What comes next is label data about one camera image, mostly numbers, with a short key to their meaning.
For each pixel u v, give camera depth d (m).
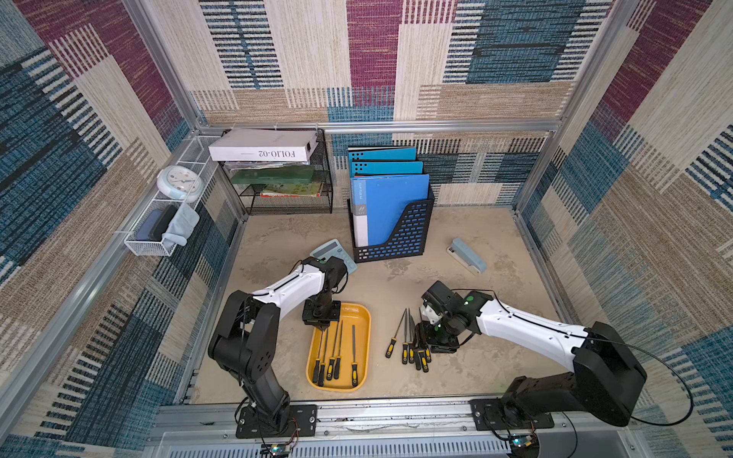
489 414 0.74
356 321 0.90
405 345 0.85
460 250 1.02
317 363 0.79
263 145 0.79
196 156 0.90
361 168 0.94
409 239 0.99
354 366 0.82
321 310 0.81
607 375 0.42
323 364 0.81
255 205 1.13
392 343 0.86
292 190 0.99
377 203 0.89
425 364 0.81
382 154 1.00
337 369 0.81
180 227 0.68
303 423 0.73
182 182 0.75
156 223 0.65
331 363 0.83
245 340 0.46
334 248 1.05
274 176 0.96
